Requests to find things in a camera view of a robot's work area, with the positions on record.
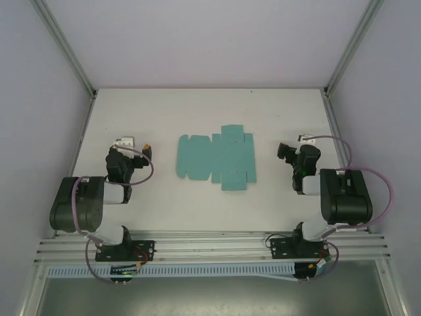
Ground teal paper box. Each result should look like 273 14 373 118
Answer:
177 124 257 193

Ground black controller board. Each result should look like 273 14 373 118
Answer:
109 265 137 284
293 261 326 283

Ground aluminium side rail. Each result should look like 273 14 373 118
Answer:
52 95 97 240
322 95 372 234

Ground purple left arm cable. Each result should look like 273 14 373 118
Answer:
71 144 155 286

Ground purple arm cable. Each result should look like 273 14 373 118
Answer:
298 134 395 284
71 144 155 286

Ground black looped base cable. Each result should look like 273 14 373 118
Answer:
264 232 281 248

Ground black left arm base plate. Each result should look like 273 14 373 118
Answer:
94 239 156 263

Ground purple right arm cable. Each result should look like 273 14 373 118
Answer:
298 134 395 284

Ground red and black wires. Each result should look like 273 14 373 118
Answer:
132 247 149 268
309 247 332 268

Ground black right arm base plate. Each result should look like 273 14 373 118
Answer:
268 237 330 261

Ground aluminium rail frame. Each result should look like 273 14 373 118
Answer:
34 229 394 265

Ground aluminium corner post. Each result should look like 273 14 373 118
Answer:
31 0 98 99
323 0 386 98

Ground pale slotted cable duct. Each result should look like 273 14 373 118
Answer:
47 264 299 279

